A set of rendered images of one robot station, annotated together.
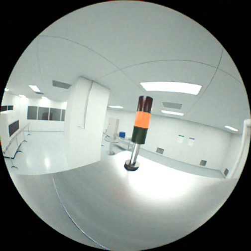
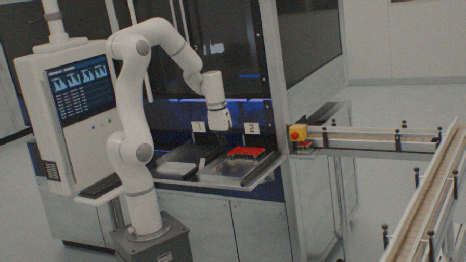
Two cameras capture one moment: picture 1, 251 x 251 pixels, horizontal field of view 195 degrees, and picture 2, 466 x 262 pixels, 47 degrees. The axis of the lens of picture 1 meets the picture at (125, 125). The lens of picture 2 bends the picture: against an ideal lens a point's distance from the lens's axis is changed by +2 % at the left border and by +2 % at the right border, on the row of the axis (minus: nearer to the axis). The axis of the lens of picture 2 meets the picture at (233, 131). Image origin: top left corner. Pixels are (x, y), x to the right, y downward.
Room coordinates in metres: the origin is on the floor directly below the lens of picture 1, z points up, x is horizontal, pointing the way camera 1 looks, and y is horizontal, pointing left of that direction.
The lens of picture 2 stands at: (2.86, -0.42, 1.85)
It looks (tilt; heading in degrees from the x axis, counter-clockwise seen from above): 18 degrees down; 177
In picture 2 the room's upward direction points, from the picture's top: 9 degrees counter-clockwise
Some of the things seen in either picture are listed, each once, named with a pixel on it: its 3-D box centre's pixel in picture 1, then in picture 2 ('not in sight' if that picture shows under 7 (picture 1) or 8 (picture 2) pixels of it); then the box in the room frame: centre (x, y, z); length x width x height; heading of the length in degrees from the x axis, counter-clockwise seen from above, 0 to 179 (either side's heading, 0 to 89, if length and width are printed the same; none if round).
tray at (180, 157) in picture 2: not in sight; (193, 153); (0.14, -0.52, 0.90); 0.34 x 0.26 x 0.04; 144
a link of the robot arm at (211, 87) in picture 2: not in sight; (212, 86); (0.62, -0.37, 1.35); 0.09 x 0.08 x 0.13; 36
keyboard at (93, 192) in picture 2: not in sight; (115, 180); (0.13, -0.97, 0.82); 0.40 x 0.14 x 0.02; 139
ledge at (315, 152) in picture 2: not in sight; (307, 152); (0.36, 0.06, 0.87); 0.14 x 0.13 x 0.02; 144
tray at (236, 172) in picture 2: not in sight; (236, 165); (0.43, -0.31, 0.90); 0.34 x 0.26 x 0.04; 144
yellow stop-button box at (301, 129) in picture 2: not in sight; (298, 132); (0.38, 0.03, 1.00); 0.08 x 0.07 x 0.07; 144
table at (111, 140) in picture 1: (110, 146); not in sight; (4.05, 0.63, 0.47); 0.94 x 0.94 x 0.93
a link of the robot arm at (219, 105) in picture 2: not in sight; (216, 104); (0.62, -0.36, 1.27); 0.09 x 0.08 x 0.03; 55
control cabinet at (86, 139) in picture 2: not in sight; (78, 112); (-0.02, -1.11, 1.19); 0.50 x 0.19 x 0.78; 139
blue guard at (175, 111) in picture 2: not in sight; (129, 113); (-0.23, -0.87, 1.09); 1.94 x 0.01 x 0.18; 54
